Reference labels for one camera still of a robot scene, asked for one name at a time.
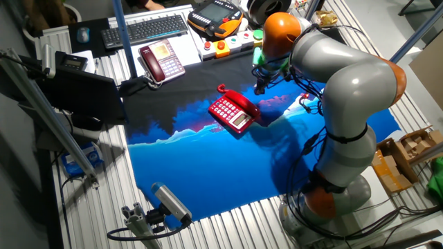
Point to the silver depth camera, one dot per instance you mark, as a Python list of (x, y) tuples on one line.
[(48, 60)]

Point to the grey diagonal frame bar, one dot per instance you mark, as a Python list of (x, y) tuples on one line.
[(415, 36)]

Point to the brown cardboard sheet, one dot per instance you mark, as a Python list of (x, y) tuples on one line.
[(429, 76)]

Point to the bystander hand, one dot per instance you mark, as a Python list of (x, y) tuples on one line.
[(155, 5)]

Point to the yellow box green button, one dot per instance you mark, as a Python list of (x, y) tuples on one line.
[(257, 36)]

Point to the maroon desk telephone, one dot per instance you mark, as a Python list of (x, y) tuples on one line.
[(161, 62)]

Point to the silver orange robot arm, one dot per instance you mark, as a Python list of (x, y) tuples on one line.
[(349, 114)]

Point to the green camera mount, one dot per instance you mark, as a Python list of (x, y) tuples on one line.
[(257, 57)]

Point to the blue metal pole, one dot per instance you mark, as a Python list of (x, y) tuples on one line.
[(124, 38)]

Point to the orange box orange button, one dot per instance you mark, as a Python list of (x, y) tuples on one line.
[(221, 50)]

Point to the black mouse pad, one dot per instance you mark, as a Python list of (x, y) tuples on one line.
[(97, 48)]

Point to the grey computer mouse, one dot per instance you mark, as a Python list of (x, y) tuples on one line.
[(83, 34)]

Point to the short aluminium profile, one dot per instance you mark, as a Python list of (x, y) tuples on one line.
[(138, 224)]

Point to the white box green button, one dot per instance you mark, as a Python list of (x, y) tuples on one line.
[(233, 45)]

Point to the open cardboard box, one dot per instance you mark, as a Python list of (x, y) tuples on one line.
[(391, 169), (418, 143)]

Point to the rubik's cube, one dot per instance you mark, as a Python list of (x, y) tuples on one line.
[(300, 4)]

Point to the black laptop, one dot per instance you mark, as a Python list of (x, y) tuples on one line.
[(86, 97)]

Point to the black computer keyboard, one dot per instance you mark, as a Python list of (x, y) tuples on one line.
[(145, 31)]

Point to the white round pot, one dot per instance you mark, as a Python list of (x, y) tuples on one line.
[(76, 12)]

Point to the blue white plastic packet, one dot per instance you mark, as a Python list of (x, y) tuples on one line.
[(81, 160)]

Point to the green cloth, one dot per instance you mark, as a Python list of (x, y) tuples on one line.
[(436, 183)]

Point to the black orange teach pendant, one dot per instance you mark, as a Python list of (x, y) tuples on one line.
[(214, 15)]

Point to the black camera bracket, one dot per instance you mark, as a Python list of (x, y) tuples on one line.
[(155, 218)]

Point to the black device with display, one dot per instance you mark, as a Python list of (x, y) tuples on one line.
[(72, 62)]

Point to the silver camera blue end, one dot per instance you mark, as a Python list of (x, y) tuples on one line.
[(171, 202)]

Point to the white box red button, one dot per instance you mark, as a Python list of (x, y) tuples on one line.
[(245, 39), (207, 52)]

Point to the blue black landscape cloth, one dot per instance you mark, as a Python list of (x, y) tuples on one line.
[(207, 173)]

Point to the red telephone base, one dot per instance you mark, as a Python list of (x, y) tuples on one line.
[(228, 112)]

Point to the red telephone handset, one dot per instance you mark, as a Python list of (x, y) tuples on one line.
[(244, 102)]

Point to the silver metal post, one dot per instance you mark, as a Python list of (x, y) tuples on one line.
[(312, 7)]

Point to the gold snack bag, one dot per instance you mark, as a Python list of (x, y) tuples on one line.
[(326, 18)]

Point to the long aluminium frame bar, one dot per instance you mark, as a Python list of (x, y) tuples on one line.
[(48, 117)]

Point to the black filament spool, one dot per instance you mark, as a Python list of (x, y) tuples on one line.
[(263, 10)]

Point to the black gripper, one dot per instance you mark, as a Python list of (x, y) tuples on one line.
[(267, 74)]

